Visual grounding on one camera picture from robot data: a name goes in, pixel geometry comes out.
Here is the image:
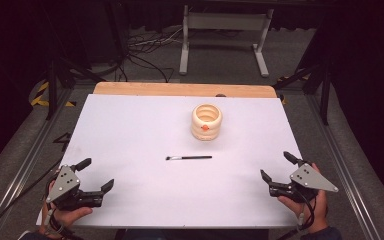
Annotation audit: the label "black makeup brush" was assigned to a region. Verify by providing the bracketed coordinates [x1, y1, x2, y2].
[165, 155, 214, 162]

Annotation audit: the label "left hand-held gripper cable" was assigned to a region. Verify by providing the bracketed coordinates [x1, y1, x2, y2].
[0, 156, 66, 240]

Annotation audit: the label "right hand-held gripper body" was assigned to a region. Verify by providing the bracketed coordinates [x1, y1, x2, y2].
[268, 162, 340, 204]

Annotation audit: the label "white metal stand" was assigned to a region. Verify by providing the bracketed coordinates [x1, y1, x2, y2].
[178, 4, 275, 79]

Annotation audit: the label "hand-held gripper cable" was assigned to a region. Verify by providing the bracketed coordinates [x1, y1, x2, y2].
[0, 156, 66, 240]
[274, 191, 318, 240]

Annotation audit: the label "white table board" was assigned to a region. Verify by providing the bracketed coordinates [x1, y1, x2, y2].
[35, 93, 304, 230]

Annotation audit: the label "person's left hand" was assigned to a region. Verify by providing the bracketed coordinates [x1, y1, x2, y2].
[39, 179, 94, 239]

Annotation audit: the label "cream ribbed holder cup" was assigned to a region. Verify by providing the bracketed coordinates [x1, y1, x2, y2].
[190, 102, 224, 142]

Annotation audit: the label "right hand-held gripper cable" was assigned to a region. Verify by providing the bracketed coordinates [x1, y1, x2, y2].
[274, 191, 318, 240]

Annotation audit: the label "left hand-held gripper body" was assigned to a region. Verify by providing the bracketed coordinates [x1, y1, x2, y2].
[45, 164, 105, 212]

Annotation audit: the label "black floor cables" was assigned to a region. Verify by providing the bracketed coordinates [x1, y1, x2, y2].
[118, 25, 184, 84]

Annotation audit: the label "black tripod stand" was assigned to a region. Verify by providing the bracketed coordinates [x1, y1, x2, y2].
[44, 54, 106, 122]
[272, 58, 332, 127]

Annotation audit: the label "yellow black floor tape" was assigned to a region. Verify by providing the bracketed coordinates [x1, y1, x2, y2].
[29, 80, 78, 108]

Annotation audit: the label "aluminium floor rail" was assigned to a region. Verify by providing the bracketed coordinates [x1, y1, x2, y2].
[0, 87, 76, 240]
[304, 93, 381, 240]

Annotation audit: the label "person's right hand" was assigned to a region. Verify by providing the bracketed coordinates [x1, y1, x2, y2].
[277, 162, 330, 235]

